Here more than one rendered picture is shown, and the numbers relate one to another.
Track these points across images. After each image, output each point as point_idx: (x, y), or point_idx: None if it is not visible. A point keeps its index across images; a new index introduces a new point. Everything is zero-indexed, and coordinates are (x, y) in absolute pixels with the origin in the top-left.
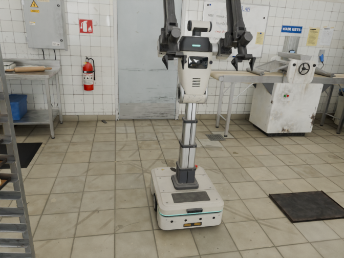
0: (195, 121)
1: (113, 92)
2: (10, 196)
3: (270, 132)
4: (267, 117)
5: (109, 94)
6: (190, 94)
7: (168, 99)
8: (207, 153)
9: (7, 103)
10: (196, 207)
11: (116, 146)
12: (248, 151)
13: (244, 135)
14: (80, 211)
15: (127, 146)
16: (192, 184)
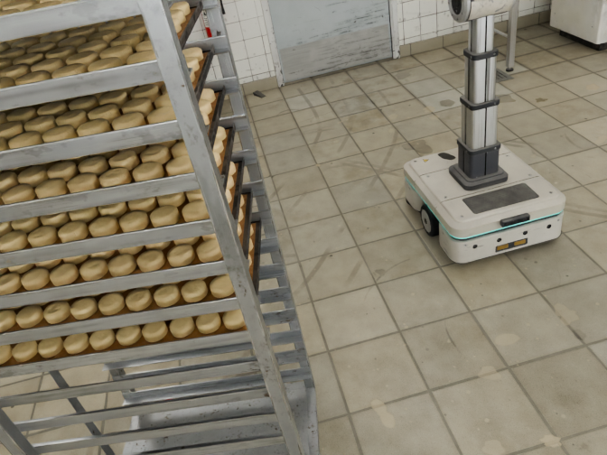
0: (494, 51)
1: (265, 30)
2: (261, 247)
3: (603, 41)
4: (597, 10)
5: (257, 37)
6: (484, 0)
7: (373, 18)
8: None
9: (241, 95)
10: (518, 213)
11: (305, 135)
12: (567, 91)
13: (547, 60)
14: (299, 260)
15: (325, 131)
16: (497, 175)
